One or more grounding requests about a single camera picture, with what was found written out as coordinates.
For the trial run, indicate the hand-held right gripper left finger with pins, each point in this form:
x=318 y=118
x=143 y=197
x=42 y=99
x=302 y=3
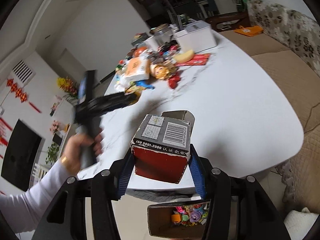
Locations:
x=123 y=180

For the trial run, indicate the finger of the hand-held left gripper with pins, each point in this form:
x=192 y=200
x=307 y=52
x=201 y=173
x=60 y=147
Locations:
x=117 y=101

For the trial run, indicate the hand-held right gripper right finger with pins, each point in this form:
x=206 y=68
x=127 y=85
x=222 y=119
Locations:
x=198 y=177

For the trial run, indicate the red cardboard box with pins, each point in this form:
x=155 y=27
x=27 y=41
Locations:
x=160 y=165

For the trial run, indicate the brown cardboard box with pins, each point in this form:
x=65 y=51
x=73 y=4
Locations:
x=160 y=220

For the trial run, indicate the person's left forearm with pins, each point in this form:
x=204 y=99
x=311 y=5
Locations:
x=32 y=197

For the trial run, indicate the person's left hand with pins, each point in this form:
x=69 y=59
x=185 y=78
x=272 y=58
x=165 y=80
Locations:
x=73 y=150

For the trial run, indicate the white plastic bag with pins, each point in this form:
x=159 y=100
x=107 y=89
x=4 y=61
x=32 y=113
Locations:
x=121 y=83

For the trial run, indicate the blue wrapper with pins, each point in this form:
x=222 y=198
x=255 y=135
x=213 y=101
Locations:
x=145 y=84

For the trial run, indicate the yellow flowers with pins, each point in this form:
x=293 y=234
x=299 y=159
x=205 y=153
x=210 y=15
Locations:
x=66 y=86

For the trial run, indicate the pink flowers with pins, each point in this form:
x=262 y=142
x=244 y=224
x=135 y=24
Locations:
x=55 y=126

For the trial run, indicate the pile of colourful small toys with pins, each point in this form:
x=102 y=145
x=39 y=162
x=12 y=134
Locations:
x=193 y=215

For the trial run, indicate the orange tissue packet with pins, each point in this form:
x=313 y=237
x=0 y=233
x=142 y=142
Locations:
x=137 y=68

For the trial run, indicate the orange ball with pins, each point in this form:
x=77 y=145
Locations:
x=140 y=52

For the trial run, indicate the yellow-haired doll toy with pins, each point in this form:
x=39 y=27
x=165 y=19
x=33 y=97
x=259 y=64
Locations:
x=163 y=71

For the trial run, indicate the green potted plant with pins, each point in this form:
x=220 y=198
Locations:
x=52 y=153

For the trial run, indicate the red crumpled wrapper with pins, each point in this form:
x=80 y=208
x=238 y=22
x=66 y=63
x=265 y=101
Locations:
x=173 y=81

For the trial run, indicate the green round tin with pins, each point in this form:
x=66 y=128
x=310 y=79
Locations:
x=138 y=38

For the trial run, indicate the white cylindrical container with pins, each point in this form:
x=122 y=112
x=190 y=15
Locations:
x=153 y=42

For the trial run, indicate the glass jar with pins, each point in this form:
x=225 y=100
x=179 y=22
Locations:
x=162 y=33

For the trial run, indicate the black television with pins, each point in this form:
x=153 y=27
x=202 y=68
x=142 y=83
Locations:
x=21 y=155

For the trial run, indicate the yellow curved toy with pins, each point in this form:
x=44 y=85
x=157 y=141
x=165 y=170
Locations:
x=185 y=55

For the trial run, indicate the red envelope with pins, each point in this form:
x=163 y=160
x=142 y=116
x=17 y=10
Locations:
x=198 y=59

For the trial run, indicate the white storage box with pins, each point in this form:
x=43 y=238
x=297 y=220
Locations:
x=195 y=38

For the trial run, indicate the white cushion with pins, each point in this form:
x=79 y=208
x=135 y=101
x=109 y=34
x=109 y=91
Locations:
x=302 y=222

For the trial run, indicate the dark wooden side table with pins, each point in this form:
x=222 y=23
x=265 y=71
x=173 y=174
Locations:
x=226 y=20

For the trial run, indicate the white refrigerator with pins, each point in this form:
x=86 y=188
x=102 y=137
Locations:
x=225 y=2

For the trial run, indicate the orange bag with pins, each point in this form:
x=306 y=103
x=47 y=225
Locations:
x=248 y=30

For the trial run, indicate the red knot wall decoration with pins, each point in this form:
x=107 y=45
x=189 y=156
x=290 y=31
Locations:
x=18 y=92

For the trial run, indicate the white wall vent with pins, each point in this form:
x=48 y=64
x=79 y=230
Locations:
x=23 y=72

